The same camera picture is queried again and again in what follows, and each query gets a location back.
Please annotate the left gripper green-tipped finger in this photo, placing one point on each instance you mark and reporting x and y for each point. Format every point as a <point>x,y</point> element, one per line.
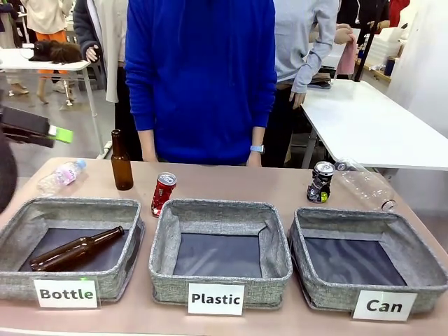
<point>62,134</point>
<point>31,140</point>

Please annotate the large white table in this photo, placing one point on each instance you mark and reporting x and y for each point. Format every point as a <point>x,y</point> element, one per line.
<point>367,126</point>

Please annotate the brown glass beer bottle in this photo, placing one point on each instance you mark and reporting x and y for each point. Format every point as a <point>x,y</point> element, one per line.
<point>77,248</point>
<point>122,168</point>

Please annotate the person's left hand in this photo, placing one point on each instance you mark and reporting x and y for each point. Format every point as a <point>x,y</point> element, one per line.
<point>254,159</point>

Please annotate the small white folding table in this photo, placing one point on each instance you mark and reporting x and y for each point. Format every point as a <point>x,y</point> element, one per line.
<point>21,61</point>

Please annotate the crushed red soda can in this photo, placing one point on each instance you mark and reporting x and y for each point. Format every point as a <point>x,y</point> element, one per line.
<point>162,194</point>

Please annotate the red jacket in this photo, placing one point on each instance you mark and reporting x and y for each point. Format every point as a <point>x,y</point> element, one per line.
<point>399,12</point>

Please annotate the dark blue cup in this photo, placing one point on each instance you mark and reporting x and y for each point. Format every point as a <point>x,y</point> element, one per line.
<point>390,66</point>

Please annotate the grey fabric basket marked Can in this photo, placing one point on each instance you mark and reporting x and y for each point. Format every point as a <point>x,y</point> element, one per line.
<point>315,294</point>

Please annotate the white Bottle label card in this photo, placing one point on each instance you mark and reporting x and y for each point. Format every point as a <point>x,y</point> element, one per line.
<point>66,294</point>

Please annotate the black furry item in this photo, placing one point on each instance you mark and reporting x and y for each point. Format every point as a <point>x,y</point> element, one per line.
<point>56,52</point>

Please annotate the grey fabric basket marked Plastic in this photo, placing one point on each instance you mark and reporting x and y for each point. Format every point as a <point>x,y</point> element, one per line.
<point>164,280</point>

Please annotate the white Can label card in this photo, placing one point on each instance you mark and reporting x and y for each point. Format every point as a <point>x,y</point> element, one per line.
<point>384,306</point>

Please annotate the small pink-label plastic bottle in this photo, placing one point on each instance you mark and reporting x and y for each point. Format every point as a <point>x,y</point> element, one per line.
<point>63,175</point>

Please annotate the person in blue sweater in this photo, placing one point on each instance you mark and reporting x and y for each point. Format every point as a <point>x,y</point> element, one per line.
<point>199,77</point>

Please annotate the folded grey cloth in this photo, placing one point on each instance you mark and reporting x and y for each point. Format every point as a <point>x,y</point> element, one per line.
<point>319,83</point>

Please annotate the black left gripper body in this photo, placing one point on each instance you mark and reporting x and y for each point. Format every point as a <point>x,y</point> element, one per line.
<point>24,122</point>

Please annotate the white Plastic label card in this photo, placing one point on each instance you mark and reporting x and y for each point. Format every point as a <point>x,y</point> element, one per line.
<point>216,299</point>

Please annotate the bystander in grey hoodie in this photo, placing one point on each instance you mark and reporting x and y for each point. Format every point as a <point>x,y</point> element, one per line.
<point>301,35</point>

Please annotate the person's right hand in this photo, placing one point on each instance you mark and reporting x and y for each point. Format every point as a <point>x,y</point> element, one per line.
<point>151,159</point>

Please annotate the grey fabric basket marked Bottle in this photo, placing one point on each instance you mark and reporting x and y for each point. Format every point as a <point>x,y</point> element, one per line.
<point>115,280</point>

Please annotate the crushed black soda can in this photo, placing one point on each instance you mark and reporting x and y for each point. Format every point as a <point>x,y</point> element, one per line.
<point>320,185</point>

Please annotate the pink cloth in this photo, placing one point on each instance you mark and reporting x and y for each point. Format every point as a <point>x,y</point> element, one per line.
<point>346,56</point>

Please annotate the bystander in cream cardigan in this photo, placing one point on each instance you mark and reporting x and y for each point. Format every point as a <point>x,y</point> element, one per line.
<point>105,45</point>

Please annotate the black stand pole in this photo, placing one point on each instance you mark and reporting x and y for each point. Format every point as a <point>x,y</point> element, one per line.
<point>362,52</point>

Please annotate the light blue wristwatch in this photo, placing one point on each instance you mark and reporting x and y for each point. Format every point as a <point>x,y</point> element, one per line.
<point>257,148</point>

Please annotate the person's right forearm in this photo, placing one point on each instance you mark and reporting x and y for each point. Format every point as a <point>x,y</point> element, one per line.
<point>147,143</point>

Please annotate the bystander in orange trousers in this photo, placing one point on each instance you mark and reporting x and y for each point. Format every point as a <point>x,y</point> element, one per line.
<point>49,21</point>

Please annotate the large clear plastic bottle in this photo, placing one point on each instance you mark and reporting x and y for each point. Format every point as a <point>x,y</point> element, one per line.
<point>367,185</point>

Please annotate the person's left forearm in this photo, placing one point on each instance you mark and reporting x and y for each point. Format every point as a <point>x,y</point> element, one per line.
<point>258,136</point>

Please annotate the stacked white boxes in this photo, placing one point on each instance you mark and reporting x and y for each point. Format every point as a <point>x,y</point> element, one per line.
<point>385,45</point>

